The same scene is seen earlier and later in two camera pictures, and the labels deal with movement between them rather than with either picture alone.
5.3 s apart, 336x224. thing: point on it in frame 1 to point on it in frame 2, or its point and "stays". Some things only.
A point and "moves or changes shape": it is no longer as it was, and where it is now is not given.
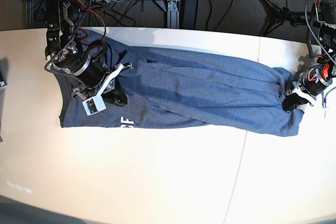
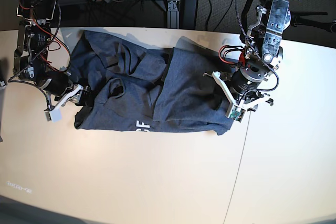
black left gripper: (313, 81) to (246, 80)
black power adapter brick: (188, 11) stays
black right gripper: (92, 73) to (57, 83)
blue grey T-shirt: (168, 87) moves or changes shape
